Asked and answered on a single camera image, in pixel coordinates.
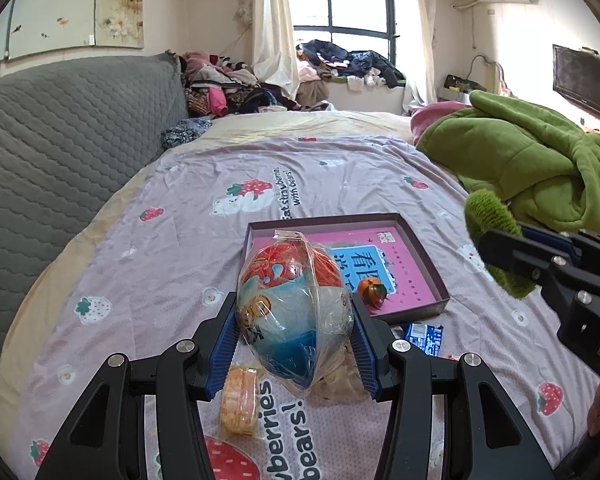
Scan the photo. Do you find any pile of dark clothes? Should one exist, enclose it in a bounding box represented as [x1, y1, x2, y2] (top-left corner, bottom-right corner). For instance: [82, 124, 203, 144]
[295, 39, 408, 92]

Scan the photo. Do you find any blue snack packet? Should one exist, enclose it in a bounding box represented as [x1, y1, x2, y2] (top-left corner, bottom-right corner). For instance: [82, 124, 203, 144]
[402, 322, 445, 358]

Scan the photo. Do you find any pile of mixed clothes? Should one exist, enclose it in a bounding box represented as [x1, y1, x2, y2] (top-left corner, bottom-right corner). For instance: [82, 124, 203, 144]
[180, 51, 331, 116]

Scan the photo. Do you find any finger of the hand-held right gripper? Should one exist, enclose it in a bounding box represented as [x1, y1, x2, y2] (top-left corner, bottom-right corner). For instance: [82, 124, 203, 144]
[521, 224, 600, 263]
[477, 228, 583, 288]

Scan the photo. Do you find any black wall television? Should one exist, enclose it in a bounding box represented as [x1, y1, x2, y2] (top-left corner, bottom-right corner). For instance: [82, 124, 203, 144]
[552, 45, 600, 121]

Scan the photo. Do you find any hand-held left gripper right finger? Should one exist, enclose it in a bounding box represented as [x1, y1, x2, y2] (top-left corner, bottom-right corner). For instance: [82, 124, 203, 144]
[350, 300, 556, 480]

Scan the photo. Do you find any green fleece blanket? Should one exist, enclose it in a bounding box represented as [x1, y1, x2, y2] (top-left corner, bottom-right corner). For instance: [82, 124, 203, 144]
[415, 90, 600, 241]

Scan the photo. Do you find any orange cracker packet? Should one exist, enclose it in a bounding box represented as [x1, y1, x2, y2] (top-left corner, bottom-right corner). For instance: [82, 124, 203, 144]
[219, 364, 261, 436]

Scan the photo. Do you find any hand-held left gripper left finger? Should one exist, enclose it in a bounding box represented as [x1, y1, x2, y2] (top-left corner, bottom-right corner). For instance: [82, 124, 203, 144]
[34, 290, 241, 480]

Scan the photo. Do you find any long sheer white curtain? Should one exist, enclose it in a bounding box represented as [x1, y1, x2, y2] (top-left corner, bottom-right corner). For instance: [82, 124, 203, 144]
[252, 0, 301, 101]

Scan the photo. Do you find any cream window curtain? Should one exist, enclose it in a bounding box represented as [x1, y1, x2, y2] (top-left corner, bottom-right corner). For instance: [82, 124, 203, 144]
[405, 0, 438, 116]

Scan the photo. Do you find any dark shallow cardboard box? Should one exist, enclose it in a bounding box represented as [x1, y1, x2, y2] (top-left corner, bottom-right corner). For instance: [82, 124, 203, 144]
[244, 212, 451, 326]

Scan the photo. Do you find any beige bed sheet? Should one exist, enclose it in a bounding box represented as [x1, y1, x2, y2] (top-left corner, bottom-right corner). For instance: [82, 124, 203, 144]
[0, 110, 481, 461]

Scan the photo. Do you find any tangerine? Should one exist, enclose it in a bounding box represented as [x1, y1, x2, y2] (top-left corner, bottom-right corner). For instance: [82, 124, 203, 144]
[356, 280, 381, 307]

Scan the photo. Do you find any white cable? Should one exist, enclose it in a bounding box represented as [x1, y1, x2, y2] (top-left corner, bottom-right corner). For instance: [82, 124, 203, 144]
[469, 54, 506, 95]

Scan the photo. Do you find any white air conditioner hose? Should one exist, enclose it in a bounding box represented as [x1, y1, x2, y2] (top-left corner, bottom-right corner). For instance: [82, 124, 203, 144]
[452, 2, 481, 51]

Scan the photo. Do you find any pink book with blue label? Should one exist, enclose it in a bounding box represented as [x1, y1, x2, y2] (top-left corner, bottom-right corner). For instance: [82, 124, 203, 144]
[252, 225, 433, 311]

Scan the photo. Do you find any floral wall painting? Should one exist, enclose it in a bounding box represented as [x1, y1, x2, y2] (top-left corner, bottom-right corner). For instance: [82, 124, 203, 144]
[0, 0, 145, 68]

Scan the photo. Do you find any grey quilted headboard cover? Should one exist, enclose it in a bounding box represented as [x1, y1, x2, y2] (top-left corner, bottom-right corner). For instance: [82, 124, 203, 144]
[0, 52, 188, 401]

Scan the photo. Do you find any pink fleece cloth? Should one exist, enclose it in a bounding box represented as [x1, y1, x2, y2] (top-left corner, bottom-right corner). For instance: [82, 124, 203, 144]
[411, 101, 473, 143]

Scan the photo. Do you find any black framed window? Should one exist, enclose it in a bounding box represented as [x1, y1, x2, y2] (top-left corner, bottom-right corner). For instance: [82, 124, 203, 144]
[285, 0, 398, 68]

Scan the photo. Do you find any lilac strawberry print blanket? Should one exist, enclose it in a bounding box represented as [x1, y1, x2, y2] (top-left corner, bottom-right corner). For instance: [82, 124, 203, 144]
[17, 135, 600, 480]

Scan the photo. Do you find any plastic toy ball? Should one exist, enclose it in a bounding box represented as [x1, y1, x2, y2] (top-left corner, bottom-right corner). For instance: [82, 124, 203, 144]
[236, 230, 356, 391]

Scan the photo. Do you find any dark floral cloth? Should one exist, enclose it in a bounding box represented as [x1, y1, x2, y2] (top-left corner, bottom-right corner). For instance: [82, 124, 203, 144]
[161, 117, 213, 150]

